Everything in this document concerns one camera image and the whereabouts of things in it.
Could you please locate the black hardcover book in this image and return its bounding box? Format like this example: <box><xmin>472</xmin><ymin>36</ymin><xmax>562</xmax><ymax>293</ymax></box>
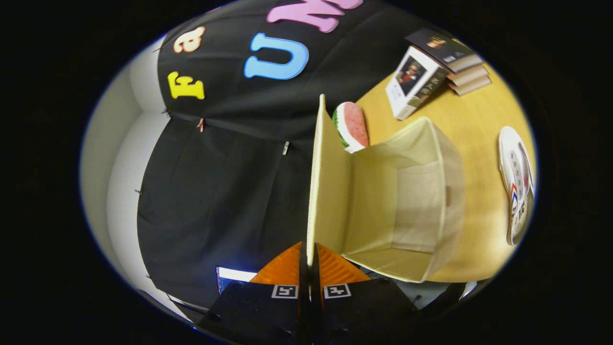
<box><xmin>405</xmin><ymin>28</ymin><xmax>483</xmax><ymax>73</ymax></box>

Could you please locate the beige fabric storage box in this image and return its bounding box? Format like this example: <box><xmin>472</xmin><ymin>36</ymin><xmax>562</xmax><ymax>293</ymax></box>
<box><xmin>306</xmin><ymin>93</ymin><xmax>466</xmax><ymax>283</ymax></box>

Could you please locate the bright white screen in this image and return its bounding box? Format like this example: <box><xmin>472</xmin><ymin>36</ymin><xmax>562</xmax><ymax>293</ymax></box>
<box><xmin>216</xmin><ymin>266</ymin><xmax>258</xmax><ymax>294</ymax></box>

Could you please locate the white portrait book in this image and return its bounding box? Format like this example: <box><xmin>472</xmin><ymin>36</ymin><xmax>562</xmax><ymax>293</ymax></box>
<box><xmin>385</xmin><ymin>46</ymin><xmax>450</xmax><ymax>120</ymax></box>

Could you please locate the brown book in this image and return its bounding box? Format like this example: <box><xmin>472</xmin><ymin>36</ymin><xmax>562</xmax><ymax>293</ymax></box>
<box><xmin>450</xmin><ymin>77</ymin><xmax>493</xmax><ymax>96</ymax></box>
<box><xmin>448</xmin><ymin>65</ymin><xmax>490</xmax><ymax>87</ymax></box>

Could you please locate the white canvas shoe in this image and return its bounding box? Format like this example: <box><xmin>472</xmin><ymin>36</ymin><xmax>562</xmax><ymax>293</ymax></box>
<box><xmin>498</xmin><ymin>126</ymin><xmax>535</xmax><ymax>246</ymax></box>

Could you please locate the watermelon slice plush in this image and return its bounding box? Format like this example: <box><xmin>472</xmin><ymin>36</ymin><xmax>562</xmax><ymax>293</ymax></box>
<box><xmin>332</xmin><ymin>101</ymin><xmax>370</xmax><ymax>154</ymax></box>

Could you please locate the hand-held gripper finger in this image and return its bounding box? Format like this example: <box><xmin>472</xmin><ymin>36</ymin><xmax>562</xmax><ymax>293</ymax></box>
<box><xmin>197</xmin><ymin>241</ymin><xmax>310</xmax><ymax>345</ymax></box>
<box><xmin>309</xmin><ymin>243</ymin><xmax>420</xmax><ymax>345</ymax></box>

